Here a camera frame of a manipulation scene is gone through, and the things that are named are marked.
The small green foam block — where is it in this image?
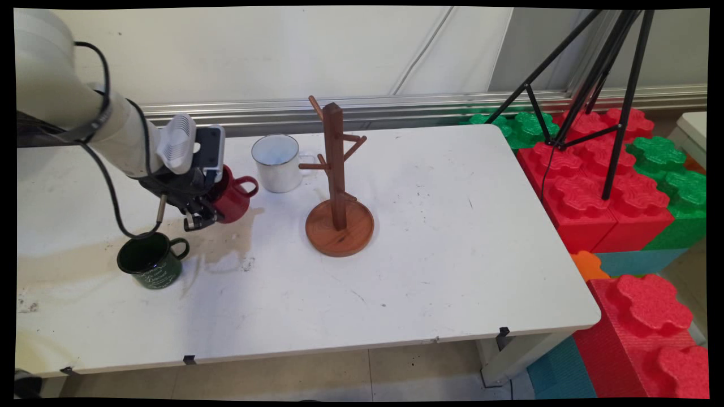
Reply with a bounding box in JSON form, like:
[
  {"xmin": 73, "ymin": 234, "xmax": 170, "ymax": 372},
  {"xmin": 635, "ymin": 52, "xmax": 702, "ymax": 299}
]
[{"xmin": 459, "ymin": 110, "xmax": 562, "ymax": 151}]

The teal foam block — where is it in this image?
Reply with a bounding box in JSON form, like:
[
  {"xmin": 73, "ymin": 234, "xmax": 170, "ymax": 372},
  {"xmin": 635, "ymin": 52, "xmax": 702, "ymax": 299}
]
[
  {"xmin": 526, "ymin": 336, "xmax": 598, "ymax": 400},
  {"xmin": 594, "ymin": 248, "xmax": 689, "ymax": 278}
]

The black round object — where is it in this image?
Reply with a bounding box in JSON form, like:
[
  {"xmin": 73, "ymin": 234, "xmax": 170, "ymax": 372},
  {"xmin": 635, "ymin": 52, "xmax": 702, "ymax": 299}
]
[{"xmin": 14, "ymin": 370, "xmax": 44, "ymax": 400}]

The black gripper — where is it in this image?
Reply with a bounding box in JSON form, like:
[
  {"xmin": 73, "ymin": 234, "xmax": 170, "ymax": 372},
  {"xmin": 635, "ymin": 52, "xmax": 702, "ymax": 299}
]
[{"xmin": 139, "ymin": 168, "xmax": 223, "ymax": 232}]

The red enamel mug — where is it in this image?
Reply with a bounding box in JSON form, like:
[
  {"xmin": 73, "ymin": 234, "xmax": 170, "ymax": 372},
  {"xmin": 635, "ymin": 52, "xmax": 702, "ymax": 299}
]
[{"xmin": 208, "ymin": 164, "xmax": 259, "ymax": 224}]

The black tripod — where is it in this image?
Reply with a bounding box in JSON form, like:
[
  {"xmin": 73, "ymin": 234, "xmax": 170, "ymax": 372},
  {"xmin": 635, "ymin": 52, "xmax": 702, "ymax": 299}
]
[{"xmin": 485, "ymin": 8, "xmax": 656, "ymax": 202}]

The dark green printed mug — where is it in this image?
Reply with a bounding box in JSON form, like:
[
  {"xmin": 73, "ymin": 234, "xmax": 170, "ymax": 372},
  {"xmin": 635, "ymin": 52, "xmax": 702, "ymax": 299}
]
[{"xmin": 117, "ymin": 232, "xmax": 191, "ymax": 290}]

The brown wooden mug tree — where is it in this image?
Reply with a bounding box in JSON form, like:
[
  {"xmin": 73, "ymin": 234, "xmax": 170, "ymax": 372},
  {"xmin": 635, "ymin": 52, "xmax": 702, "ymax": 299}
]
[{"xmin": 298, "ymin": 95, "xmax": 376, "ymax": 258}]

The white enamel mug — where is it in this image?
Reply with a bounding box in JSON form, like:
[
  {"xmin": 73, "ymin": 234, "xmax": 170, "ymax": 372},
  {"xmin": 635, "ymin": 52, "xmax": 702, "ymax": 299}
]
[{"xmin": 251, "ymin": 133, "xmax": 317, "ymax": 194}]

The aluminium wall rail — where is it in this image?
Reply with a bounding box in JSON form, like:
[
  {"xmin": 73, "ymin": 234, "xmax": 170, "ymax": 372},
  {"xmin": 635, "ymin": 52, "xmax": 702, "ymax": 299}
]
[{"xmin": 139, "ymin": 85, "xmax": 708, "ymax": 136}]

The tall red foam block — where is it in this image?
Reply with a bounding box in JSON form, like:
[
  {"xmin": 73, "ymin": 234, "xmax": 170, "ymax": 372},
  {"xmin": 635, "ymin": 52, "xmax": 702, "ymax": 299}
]
[{"xmin": 573, "ymin": 274, "xmax": 710, "ymax": 400}]

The black velcro strap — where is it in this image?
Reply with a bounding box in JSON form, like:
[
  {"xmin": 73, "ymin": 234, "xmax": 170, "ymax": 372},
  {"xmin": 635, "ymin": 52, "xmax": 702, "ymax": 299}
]
[{"xmin": 17, "ymin": 102, "xmax": 112, "ymax": 149}]

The orange foam block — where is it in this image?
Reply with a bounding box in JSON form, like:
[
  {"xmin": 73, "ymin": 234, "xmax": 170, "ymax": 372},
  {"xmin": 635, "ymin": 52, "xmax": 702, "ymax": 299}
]
[{"xmin": 570, "ymin": 250, "xmax": 611, "ymax": 282}]

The white side table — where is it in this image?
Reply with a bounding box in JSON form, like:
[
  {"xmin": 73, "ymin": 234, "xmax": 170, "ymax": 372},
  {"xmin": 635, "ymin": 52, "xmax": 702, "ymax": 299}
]
[{"xmin": 667, "ymin": 111, "xmax": 708, "ymax": 170}]

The large green foam block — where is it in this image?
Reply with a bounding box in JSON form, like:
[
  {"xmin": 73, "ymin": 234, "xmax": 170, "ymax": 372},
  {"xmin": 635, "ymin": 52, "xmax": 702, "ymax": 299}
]
[{"xmin": 625, "ymin": 136, "xmax": 708, "ymax": 251}]

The black cable with metal plug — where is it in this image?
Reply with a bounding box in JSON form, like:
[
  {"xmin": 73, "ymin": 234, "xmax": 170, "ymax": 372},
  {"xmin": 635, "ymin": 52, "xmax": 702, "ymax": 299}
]
[{"xmin": 76, "ymin": 140, "xmax": 168, "ymax": 239}]

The wide red foam block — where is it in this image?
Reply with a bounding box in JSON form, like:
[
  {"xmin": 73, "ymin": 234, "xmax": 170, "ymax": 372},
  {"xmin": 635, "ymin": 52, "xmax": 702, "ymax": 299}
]
[{"xmin": 516, "ymin": 140, "xmax": 675, "ymax": 255}]

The small red foam block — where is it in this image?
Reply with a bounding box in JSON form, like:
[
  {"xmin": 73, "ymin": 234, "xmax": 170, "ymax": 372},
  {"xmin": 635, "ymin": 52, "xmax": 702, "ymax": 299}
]
[{"xmin": 553, "ymin": 107, "xmax": 655, "ymax": 170}]

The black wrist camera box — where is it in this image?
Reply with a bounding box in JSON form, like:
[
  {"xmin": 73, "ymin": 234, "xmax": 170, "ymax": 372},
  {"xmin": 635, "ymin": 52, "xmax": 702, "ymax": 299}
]
[{"xmin": 195, "ymin": 125, "xmax": 226, "ymax": 185}]

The white ribbed camera mount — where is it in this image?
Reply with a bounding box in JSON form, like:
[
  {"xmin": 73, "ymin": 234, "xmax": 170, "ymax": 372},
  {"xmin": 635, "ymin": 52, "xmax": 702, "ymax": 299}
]
[{"xmin": 157, "ymin": 113, "xmax": 197, "ymax": 175}]

